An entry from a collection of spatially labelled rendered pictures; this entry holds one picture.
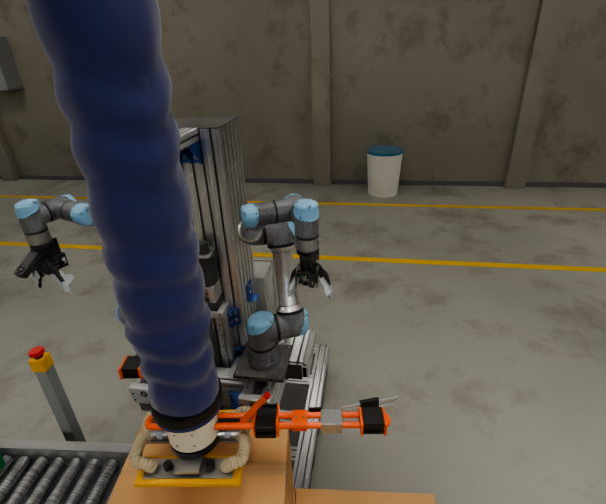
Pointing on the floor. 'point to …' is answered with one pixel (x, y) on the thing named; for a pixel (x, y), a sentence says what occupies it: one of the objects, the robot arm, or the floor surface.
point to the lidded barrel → (383, 170)
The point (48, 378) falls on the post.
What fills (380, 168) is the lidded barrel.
